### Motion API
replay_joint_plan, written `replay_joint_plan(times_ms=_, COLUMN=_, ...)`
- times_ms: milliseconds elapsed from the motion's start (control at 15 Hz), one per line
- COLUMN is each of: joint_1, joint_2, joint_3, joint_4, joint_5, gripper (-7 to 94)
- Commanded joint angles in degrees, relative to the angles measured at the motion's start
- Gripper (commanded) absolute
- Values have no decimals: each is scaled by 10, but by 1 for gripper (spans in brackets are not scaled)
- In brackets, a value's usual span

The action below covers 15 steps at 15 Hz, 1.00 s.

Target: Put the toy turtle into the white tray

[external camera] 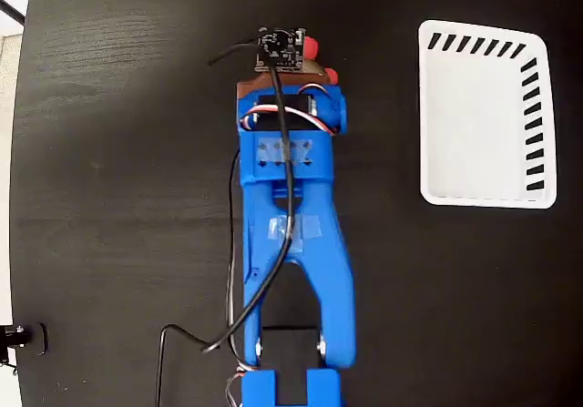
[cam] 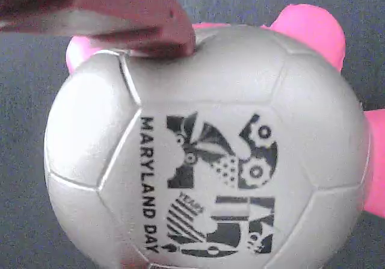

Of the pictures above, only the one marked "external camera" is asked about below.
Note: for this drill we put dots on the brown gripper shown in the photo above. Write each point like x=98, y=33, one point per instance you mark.
x=322, y=76

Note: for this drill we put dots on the turtle toy with printed shell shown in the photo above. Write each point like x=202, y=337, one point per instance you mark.
x=311, y=46

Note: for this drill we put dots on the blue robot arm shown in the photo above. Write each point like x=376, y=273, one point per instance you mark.
x=337, y=288

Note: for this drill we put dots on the white plastic basket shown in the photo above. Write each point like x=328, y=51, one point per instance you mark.
x=473, y=115

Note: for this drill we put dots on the white red servo lead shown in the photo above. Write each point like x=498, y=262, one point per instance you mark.
x=304, y=114

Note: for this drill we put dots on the clear tape patch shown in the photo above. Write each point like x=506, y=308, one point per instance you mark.
x=309, y=227
x=273, y=152

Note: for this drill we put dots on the black bar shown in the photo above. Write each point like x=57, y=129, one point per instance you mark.
x=11, y=11

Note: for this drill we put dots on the black camera circuit board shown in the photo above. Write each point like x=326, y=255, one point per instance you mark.
x=282, y=52

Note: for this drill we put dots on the black clamp mount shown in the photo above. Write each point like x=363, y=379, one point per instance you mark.
x=38, y=338

